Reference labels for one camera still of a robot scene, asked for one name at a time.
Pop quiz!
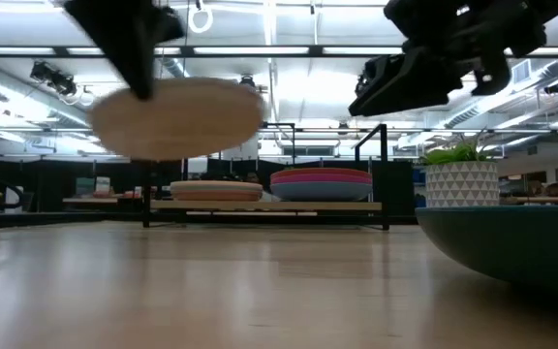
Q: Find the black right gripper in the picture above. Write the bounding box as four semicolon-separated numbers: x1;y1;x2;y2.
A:
347;0;548;118

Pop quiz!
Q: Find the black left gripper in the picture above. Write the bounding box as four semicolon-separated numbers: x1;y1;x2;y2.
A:
62;0;187;102

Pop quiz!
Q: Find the pale grey plate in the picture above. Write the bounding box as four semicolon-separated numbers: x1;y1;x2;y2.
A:
86;77;265;162

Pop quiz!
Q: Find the orange plate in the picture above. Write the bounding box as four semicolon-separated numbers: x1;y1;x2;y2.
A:
269;167;373;179

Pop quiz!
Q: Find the magenta pink plate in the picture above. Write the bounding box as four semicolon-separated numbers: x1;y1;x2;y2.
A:
269;173;374;186

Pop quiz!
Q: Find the blue plate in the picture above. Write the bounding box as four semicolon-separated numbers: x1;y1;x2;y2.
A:
269;180;374;203

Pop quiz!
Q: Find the terracotta brown plate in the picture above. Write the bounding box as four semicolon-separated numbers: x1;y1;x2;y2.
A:
170;190;264;203

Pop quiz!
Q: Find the succulent in white patterned pot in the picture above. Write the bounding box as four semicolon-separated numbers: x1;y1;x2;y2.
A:
418;128;502;209

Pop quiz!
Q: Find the background wooden table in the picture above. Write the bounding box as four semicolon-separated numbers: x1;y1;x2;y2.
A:
499;195;558;206
62;196;144;205

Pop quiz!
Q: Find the dark green plate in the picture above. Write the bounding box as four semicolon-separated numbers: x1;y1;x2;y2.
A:
414;205;558;298

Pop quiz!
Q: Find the white cable loop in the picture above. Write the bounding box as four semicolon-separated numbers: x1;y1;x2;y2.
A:
187;3;215;35

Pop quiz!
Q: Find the black wire dish rack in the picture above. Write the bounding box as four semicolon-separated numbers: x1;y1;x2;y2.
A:
140;122;390;232

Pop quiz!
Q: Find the black aluminium table frame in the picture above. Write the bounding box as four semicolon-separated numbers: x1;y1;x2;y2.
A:
0;210;419;229

